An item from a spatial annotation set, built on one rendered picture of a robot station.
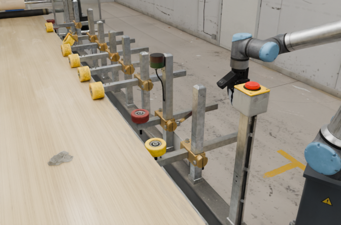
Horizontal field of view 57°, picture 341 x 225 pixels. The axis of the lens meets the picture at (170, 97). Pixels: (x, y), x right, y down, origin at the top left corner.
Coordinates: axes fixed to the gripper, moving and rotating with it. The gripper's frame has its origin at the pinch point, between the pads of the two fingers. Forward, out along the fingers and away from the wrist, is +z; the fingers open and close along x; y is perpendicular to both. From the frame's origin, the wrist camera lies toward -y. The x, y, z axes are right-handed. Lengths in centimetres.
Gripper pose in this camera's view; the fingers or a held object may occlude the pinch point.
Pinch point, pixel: (232, 104)
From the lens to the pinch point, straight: 166.5
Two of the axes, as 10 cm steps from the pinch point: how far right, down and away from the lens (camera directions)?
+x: -4.8, -3.8, 7.9
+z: 0.0, 9.0, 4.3
